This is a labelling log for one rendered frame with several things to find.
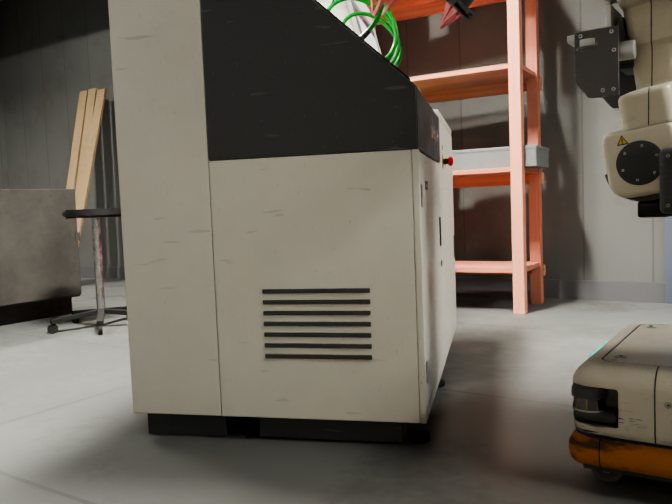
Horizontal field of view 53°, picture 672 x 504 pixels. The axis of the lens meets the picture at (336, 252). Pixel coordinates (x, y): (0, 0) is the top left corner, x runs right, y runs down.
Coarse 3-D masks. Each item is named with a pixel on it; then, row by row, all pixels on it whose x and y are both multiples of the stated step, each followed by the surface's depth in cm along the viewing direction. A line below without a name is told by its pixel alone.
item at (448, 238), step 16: (320, 0) 247; (336, 16) 246; (448, 144) 286; (448, 176) 282; (448, 192) 277; (448, 208) 274; (448, 224) 272; (448, 240) 270; (448, 256) 268; (448, 272) 266; (448, 288) 264; (448, 304) 262; (448, 320) 260; (448, 336) 261
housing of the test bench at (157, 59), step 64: (128, 0) 189; (192, 0) 184; (128, 64) 190; (192, 64) 186; (128, 128) 192; (192, 128) 187; (128, 192) 193; (192, 192) 189; (128, 256) 195; (192, 256) 190; (128, 320) 196; (192, 320) 192; (192, 384) 193
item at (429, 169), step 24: (432, 168) 211; (432, 192) 209; (432, 216) 207; (432, 240) 205; (432, 264) 204; (432, 288) 202; (432, 312) 200; (432, 336) 199; (432, 360) 197; (432, 384) 195
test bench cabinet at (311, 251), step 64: (256, 192) 184; (320, 192) 180; (384, 192) 176; (256, 256) 186; (320, 256) 182; (384, 256) 178; (256, 320) 187; (320, 320) 183; (384, 320) 179; (256, 384) 189; (320, 384) 184; (384, 384) 180
